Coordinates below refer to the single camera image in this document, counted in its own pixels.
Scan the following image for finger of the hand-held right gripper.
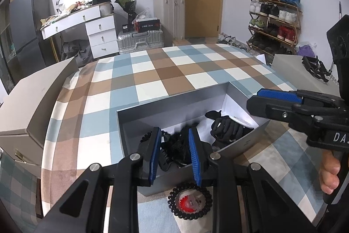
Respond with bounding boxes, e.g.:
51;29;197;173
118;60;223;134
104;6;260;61
246;96;295;123
256;88;305;105

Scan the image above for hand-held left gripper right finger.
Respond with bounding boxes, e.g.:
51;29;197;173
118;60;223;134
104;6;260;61
188;126;318;233

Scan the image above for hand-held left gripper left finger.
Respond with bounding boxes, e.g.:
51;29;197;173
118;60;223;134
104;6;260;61
33;126;163;233

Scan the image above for black lacy hair tie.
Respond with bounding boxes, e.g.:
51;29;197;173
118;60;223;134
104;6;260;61
159;126;194;168

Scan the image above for grey storage box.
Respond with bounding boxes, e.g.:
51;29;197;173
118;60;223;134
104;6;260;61
117;81;270;197

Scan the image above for person's right hand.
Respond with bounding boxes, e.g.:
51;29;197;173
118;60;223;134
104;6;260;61
319;152;342;195

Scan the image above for red clear plastic trinket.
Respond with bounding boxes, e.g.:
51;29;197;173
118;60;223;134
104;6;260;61
177;191;205;213

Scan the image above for shoe rack with shoes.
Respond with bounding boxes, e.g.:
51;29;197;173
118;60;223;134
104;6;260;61
247;0;302;55

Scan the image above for brown blue checkered blanket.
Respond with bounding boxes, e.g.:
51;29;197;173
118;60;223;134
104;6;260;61
41;43;328;233

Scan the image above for grey sandals heap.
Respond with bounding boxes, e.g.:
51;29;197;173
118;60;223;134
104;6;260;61
218;32;248;49

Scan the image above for silver hard suitcase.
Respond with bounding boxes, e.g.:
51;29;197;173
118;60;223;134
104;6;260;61
117;29;165;55

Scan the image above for white drawer desk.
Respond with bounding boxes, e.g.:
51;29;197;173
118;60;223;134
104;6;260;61
41;5;118;59

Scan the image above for grey clothes heap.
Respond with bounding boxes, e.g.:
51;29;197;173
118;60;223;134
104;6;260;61
61;40;93;66

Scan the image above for black red flat box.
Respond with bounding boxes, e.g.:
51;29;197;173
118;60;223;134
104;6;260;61
135;18;161;31

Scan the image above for beige cabinet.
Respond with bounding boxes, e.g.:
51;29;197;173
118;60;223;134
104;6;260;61
0;57;79;176

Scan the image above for white hard suitcase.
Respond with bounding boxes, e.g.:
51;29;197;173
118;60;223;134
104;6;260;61
153;0;186;44

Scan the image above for green plaid cloth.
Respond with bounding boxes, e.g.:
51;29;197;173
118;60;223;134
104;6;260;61
0;151;41;223

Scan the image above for dark wrapped bouquet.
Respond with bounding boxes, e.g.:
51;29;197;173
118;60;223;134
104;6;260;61
115;0;137;21

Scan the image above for white ribbed container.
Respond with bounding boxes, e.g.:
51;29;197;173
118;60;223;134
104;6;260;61
99;2;113;16

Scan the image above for pile of desk clutter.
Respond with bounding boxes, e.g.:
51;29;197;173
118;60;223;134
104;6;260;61
41;0;96;27

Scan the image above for dark grey fridge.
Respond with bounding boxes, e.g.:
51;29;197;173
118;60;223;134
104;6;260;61
8;0;59;70

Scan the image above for black bead bracelet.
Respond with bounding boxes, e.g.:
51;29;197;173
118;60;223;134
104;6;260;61
167;185;213;220
139;131;171;146

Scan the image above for black straps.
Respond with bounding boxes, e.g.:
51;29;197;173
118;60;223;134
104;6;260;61
301;55;332;83

